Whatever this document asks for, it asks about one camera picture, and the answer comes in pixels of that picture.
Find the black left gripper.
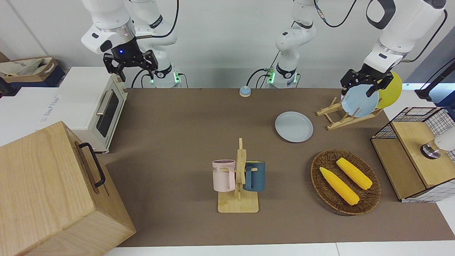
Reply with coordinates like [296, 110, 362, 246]
[341, 64, 394, 97]

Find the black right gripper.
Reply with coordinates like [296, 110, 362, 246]
[103, 37, 159, 82]

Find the gray plate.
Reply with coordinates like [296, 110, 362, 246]
[275, 111, 314, 143]

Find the light blue plate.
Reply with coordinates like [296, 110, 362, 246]
[341, 79, 380, 118]

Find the yellow plate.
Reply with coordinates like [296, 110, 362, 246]
[375, 70, 403, 109]

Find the wooden plate rack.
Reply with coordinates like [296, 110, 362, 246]
[316, 97, 384, 131]

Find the white toaster oven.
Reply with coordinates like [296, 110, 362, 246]
[57, 66, 128, 154]

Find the black stand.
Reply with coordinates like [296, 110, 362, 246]
[414, 59, 455, 102]

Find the yellow corn cob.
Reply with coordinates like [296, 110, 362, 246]
[319, 167, 360, 206]
[336, 158, 373, 190]

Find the brown table mat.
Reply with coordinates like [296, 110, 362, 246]
[98, 88, 455, 247]

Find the white object with silver base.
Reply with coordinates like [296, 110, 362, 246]
[421, 126, 455, 159]

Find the brown wicker basket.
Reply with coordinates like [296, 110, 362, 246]
[311, 149, 381, 215]

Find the cardboard box with bag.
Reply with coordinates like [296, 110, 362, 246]
[0, 57, 59, 84]

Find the pink mug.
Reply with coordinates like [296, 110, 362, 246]
[212, 160, 237, 192]

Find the dark blue mug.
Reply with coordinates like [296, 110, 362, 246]
[243, 161, 266, 192]

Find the wooden mug holder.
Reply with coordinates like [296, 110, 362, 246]
[218, 138, 259, 214]

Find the black right base cable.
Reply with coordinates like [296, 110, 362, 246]
[131, 69, 154, 89]

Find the black base cable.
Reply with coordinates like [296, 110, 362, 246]
[131, 69, 154, 89]
[247, 68, 274, 89]

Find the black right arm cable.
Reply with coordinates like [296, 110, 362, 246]
[135, 0, 180, 39]

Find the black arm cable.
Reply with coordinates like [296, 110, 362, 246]
[135, 0, 180, 39]
[314, 0, 358, 28]

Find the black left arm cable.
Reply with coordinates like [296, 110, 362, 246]
[314, 0, 358, 28]

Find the wire shelf with wooden boards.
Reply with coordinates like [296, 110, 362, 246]
[371, 107, 455, 203]

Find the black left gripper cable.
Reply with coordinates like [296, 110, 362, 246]
[402, 9, 448, 63]

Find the black left base cable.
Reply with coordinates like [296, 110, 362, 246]
[247, 68, 274, 89]

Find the wooden box with black handle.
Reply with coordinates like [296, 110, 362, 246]
[0, 121, 137, 256]

